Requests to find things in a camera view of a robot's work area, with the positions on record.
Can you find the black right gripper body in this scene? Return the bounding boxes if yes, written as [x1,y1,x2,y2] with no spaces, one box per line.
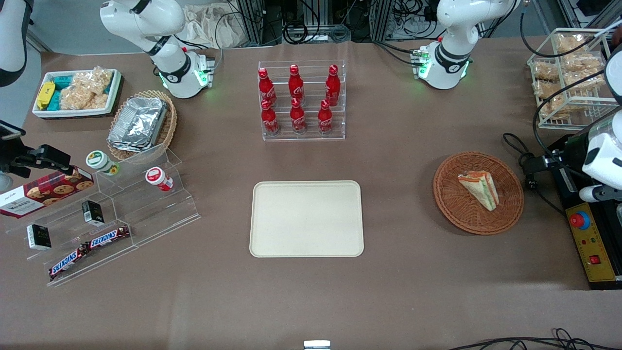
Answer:
[0,142,35,178]

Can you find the triangle sandwich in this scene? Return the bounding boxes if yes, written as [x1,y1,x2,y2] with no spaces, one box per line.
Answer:
[457,171,500,211]

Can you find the round brown wicker basket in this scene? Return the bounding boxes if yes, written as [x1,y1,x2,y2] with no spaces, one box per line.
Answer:
[433,152,525,236]

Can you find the oval light wicker basket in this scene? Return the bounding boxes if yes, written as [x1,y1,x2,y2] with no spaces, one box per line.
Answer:
[107,90,177,162]

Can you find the beige plastic tray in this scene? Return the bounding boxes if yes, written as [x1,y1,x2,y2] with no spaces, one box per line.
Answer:
[249,180,364,258]

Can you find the red tartan cookie box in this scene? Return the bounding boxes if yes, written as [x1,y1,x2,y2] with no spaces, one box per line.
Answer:
[0,166,94,219]

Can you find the green lid snack cup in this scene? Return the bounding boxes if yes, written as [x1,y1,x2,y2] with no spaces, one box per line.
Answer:
[86,151,120,176]

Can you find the white rectangular snack bin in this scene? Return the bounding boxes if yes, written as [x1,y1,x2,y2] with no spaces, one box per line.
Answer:
[32,69,122,119]

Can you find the clear bag of rice crackers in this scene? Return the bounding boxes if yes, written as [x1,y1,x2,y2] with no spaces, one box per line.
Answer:
[555,33,587,55]
[535,80,574,120]
[533,61,560,82]
[59,67,113,110]
[559,52,607,90]

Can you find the yellow snack pack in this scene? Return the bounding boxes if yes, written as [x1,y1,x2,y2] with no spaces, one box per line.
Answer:
[37,81,55,110]

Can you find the small black box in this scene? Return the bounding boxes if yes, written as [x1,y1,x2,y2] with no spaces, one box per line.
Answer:
[27,224,52,251]
[82,200,104,227]

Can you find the teal snack pack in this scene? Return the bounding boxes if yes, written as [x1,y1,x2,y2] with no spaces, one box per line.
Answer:
[49,73,73,111]

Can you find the black yellow control box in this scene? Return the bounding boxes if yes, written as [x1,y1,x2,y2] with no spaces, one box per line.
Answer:
[549,134,622,291]

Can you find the stacked foil containers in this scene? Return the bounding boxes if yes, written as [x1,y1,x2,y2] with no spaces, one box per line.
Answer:
[108,97,168,152]

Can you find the Snickers chocolate bar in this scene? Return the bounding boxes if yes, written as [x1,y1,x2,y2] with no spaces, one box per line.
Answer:
[49,245,89,280]
[86,226,131,250]

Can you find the red lid snack cup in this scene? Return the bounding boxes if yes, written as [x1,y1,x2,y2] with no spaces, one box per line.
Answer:
[145,167,173,192]

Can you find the clear acrylic stepped display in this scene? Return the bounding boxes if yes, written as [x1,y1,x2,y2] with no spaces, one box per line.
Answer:
[6,144,201,287]

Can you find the crumpled beige cloth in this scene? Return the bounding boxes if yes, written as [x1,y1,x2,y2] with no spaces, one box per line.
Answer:
[182,5,243,49]

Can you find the red cola bottle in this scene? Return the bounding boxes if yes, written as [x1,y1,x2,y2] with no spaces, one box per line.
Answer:
[326,65,341,106]
[261,99,280,135]
[289,64,305,103]
[318,99,333,134]
[258,68,276,106]
[290,98,307,134]

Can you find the clear acrylic bottle rack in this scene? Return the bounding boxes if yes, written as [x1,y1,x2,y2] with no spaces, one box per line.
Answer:
[258,60,346,141]

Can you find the black cable with plug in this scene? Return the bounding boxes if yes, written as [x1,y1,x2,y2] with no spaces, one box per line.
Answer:
[524,176,567,217]

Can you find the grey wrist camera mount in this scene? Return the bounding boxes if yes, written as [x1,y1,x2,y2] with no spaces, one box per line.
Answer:
[578,185,622,203]

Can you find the white wire basket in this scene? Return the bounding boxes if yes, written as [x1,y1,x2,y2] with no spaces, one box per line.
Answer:
[527,28,620,131]

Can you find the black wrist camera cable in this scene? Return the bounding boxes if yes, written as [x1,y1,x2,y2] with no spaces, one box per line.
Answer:
[502,70,608,163]

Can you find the black floor cables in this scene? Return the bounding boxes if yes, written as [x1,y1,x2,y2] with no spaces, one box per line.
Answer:
[447,328,622,350]

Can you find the coiled black cable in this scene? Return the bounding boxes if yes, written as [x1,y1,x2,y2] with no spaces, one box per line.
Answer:
[283,22,309,44]

